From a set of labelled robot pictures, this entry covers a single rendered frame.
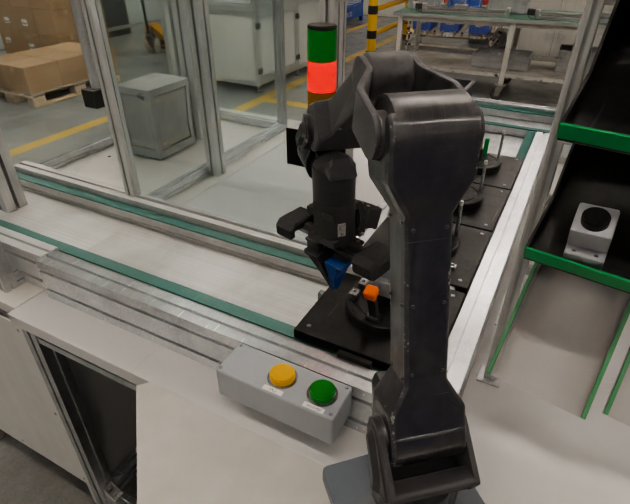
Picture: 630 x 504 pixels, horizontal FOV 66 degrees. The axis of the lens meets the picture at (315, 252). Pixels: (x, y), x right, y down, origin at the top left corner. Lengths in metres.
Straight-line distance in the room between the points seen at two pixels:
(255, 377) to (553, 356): 0.44
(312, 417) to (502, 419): 0.34
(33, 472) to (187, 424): 1.23
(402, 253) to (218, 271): 0.76
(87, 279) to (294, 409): 0.53
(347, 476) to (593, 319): 0.42
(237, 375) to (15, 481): 1.37
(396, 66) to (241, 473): 0.62
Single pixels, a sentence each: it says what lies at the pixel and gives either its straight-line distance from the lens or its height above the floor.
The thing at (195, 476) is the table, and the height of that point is 0.86.
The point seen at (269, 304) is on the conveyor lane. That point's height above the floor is 0.92.
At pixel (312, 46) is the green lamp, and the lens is 0.87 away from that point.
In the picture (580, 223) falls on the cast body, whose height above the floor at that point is 1.26.
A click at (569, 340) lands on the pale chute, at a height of 1.06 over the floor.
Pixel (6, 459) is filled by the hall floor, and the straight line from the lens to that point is 2.14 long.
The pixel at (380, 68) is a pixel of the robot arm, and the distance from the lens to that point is 0.42.
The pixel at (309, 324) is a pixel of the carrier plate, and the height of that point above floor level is 0.97.
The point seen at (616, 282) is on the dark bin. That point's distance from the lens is 0.67.
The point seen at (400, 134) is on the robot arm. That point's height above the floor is 1.43.
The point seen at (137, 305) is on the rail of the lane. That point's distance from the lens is 0.99.
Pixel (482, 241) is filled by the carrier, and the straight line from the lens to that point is 1.14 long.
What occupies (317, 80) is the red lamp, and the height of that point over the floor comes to 1.33.
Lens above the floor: 1.54
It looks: 33 degrees down
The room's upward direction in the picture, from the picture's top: straight up
